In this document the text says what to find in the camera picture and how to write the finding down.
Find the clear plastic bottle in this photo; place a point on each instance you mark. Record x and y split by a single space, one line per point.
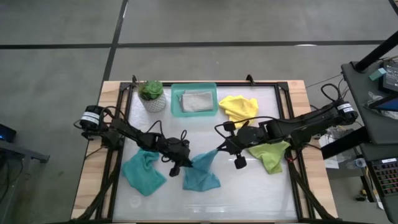
357 163

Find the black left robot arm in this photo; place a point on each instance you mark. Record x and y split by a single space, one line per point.
130 132

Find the small teal block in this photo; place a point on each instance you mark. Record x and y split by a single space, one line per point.
377 74

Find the grey metal desk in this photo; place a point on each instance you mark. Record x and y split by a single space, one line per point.
25 152

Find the black tablet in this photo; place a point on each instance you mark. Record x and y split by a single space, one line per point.
385 104

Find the green artificial succulent plant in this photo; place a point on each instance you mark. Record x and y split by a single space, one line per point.
151 89

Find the black metal support beam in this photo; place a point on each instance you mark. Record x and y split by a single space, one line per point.
345 143

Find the grey side desk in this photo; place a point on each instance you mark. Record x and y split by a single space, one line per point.
357 93

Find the keyboard with colourful keys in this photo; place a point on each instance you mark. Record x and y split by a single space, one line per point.
385 177

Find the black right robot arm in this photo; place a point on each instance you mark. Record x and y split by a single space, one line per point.
311 121

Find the black frame clamp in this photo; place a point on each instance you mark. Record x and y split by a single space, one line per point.
249 79
134 80

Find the light blue microfiber towel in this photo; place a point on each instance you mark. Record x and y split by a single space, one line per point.
199 177

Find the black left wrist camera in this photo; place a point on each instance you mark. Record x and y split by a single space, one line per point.
174 171

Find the white triangle-patterned plant pot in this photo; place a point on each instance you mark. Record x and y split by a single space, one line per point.
154 105

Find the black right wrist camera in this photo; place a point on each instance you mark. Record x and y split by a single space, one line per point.
240 162

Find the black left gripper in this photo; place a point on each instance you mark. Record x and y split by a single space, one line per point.
174 147

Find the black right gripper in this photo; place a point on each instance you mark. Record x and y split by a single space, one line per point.
248 137

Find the grey waffle microfiber towel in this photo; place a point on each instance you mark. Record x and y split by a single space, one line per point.
197 101

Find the teal microfiber towel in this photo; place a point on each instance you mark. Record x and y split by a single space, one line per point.
141 174

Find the lime green microfiber towel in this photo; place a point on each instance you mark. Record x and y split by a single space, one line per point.
270 157

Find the yellow microfiber towel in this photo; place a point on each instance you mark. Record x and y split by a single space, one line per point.
239 107

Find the black metal pole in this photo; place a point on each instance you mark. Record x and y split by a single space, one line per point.
376 51

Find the teal translucent plastic bin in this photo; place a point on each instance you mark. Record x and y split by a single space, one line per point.
174 105

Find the black device with blue light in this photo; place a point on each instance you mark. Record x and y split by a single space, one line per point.
6 133

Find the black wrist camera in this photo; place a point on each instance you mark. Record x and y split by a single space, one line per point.
174 171
240 162

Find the black desk monitor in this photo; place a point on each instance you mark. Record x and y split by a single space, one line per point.
390 77

